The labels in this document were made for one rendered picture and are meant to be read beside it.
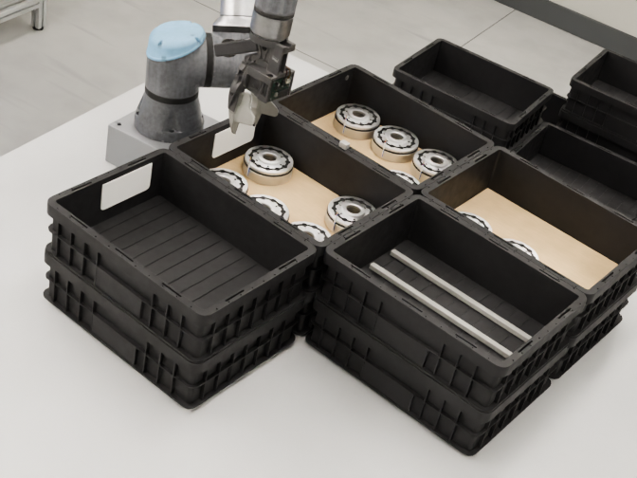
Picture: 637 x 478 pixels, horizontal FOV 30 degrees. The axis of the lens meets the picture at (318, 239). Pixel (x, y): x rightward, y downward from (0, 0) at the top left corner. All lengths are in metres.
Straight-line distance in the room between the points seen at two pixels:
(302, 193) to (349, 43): 2.48
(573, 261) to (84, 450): 1.06
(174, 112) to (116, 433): 0.79
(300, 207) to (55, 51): 2.24
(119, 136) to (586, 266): 1.02
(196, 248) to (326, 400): 0.38
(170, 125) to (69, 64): 1.88
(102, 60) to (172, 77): 1.96
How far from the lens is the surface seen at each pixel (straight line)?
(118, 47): 4.56
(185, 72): 2.51
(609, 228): 2.49
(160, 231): 2.27
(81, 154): 2.69
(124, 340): 2.14
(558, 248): 2.49
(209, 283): 2.17
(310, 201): 2.42
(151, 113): 2.57
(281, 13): 2.16
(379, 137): 2.62
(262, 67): 2.23
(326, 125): 2.67
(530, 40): 5.28
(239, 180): 2.38
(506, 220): 2.52
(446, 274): 2.32
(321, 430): 2.12
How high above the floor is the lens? 2.21
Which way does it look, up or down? 36 degrees down
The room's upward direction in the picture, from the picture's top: 13 degrees clockwise
